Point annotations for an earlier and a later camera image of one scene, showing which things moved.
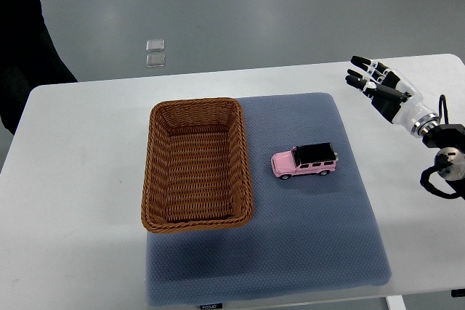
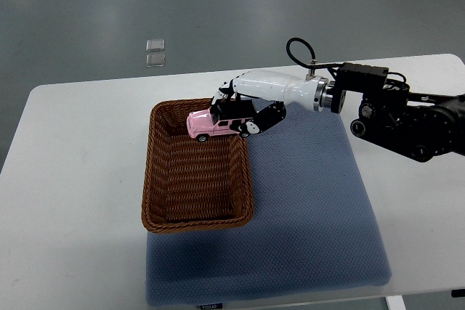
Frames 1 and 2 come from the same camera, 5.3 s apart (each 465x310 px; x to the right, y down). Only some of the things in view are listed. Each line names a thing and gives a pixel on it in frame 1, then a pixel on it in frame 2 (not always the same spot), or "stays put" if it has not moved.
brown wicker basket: (196, 174) stays put
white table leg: (395, 303) stays put
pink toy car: (320, 157) -> (201, 124)
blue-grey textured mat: (306, 233) stays put
